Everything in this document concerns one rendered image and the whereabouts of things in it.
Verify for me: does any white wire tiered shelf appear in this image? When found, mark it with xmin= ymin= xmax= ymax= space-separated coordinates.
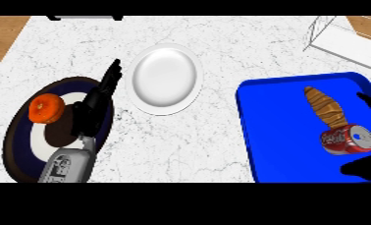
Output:
xmin=302 ymin=16 xmax=371 ymax=70

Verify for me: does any white appliance with black feet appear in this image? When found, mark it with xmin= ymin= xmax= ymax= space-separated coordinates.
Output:
xmin=45 ymin=16 xmax=125 ymax=22

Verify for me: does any brown striped croissant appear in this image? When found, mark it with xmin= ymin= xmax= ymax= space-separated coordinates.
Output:
xmin=303 ymin=85 xmax=349 ymax=130

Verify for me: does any orange fruit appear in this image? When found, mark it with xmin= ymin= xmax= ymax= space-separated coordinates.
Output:
xmin=28 ymin=92 xmax=66 ymax=125

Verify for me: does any blue tray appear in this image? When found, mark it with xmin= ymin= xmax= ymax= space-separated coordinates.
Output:
xmin=234 ymin=71 xmax=371 ymax=184

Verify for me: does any red soda can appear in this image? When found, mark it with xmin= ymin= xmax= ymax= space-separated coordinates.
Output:
xmin=321 ymin=124 xmax=371 ymax=156

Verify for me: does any white oval plate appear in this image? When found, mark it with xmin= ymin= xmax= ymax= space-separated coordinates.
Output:
xmin=125 ymin=42 xmax=204 ymax=117

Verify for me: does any dark round patterned plate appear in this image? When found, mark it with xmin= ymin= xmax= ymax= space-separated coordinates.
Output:
xmin=1 ymin=77 xmax=116 ymax=184

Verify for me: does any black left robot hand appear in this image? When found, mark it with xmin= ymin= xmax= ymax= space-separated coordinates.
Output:
xmin=69 ymin=58 xmax=123 ymax=139

